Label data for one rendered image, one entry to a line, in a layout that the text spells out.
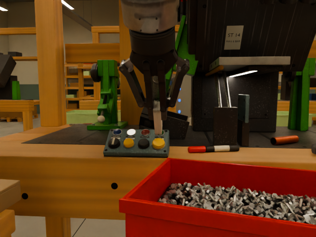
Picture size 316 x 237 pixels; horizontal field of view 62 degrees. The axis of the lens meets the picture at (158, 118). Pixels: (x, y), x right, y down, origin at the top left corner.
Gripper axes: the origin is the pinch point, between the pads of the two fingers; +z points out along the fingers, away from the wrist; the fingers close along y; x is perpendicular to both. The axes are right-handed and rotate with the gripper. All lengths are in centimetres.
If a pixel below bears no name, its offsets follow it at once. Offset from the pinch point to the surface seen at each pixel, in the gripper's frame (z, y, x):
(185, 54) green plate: 1.6, 6.4, 31.2
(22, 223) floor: 158, -119, 52
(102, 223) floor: 161, -56, 56
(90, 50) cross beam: 21, -38, 73
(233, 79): 16.3, 23.7, 39.7
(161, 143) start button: 7.0, 0.6, -0.6
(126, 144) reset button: 7.0, -7.5, -1.0
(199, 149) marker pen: 11.6, 9.5, 1.9
